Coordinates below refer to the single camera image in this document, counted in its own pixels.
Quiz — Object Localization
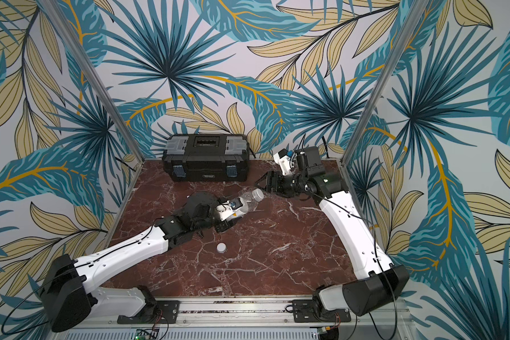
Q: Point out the large white label bottle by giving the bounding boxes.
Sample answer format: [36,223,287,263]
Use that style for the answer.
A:
[238,190,260,215]

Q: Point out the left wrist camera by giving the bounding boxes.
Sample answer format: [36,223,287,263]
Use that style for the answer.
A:
[215,198,245,221]

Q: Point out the white bottle cap on table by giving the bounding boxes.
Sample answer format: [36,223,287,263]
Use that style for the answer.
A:
[216,243,227,254]

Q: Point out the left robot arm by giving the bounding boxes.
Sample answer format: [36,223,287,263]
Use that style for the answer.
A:
[38,191,249,333]

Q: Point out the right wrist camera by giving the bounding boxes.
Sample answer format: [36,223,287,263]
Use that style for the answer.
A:
[273,149,296,177]

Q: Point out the left aluminium corner post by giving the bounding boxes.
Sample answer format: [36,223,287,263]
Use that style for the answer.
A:
[41,0,145,163]

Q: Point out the right aluminium corner post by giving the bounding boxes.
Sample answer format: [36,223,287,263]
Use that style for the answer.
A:
[341,0,429,167]

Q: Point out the aluminium corner post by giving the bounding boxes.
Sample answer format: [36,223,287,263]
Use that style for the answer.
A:
[41,0,145,163]
[341,0,429,167]

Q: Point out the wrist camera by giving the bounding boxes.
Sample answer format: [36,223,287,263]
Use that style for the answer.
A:
[273,149,296,177]
[215,198,245,221]

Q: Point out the black plastic toolbox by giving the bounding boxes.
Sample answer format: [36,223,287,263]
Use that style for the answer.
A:
[162,134,250,182]

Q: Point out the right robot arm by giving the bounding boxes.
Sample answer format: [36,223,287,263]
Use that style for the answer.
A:
[256,147,409,316]

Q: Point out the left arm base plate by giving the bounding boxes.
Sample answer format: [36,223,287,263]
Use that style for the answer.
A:
[117,300,181,324]

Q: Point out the aluminium front rail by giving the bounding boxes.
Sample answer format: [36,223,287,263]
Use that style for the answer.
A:
[49,296,420,339]

